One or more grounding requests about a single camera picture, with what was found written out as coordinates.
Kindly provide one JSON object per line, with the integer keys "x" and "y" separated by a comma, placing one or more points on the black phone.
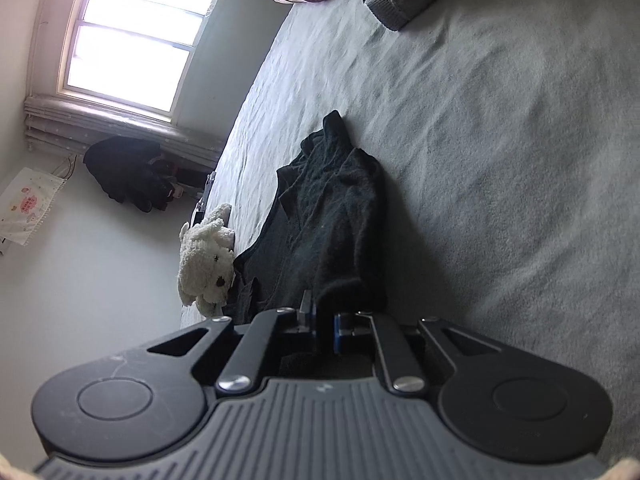
{"x": 195, "y": 217}

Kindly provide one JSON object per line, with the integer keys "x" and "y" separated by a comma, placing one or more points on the white plush dog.
{"x": 207, "y": 260}

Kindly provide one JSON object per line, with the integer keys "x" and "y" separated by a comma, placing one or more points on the white wall poster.
{"x": 27, "y": 205}

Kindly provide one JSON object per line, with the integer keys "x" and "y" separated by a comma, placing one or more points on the black t-shirt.
{"x": 330, "y": 220}

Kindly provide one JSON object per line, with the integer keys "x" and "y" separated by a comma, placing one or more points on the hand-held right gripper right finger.
{"x": 340, "y": 332}

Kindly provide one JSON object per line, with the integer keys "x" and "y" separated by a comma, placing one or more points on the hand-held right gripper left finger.
{"x": 307, "y": 322}

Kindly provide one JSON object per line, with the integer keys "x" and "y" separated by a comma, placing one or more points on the grey patterned curtain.
{"x": 125, "y": 125}

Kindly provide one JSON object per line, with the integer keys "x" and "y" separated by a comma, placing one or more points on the window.
{"x": 140, "y": 30}

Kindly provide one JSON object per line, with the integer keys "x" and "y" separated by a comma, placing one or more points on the hanging dark clothes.
{"x": 135, "y": 175}

